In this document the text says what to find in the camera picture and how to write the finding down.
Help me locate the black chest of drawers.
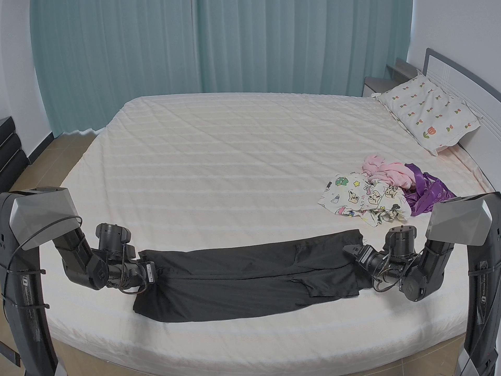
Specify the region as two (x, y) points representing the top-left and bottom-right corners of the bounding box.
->
(0, 116), (29, 192)

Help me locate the bed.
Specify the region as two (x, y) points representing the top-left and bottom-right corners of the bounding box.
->
(37, 47), (501, 369)

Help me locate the grey bedside table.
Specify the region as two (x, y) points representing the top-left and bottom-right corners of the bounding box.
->
(363, 57), (422, 98)

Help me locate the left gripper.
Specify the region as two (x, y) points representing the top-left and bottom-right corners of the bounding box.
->
(131, 261), (160, 290)

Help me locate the black cable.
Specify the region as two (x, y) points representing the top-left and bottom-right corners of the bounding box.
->
(0, 216), (151, 295)
(372, 249), (408, 293)

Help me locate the white printed pillow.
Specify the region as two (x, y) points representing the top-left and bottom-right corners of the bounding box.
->
(373, 73), (482, 156)

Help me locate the white printed garment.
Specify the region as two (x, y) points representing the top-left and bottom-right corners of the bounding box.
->
(317, 171), (412, 227)

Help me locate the small black box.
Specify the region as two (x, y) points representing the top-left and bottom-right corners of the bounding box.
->
(0, 342), (21, 368)

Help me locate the pink garment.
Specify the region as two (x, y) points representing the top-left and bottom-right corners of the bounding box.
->
(361, 154), (416, 190)

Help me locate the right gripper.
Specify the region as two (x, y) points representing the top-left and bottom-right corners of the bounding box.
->
(342, 244), (386, 277)

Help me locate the black T-shirt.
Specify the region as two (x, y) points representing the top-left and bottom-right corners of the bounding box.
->
(132, 229), (377, 324)

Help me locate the purple satin garment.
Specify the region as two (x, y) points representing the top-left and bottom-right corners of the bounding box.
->
(403, 163), (458, 217)

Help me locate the blue-green curtain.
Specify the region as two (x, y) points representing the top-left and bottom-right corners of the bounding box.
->
(29, 0), (414, 139)

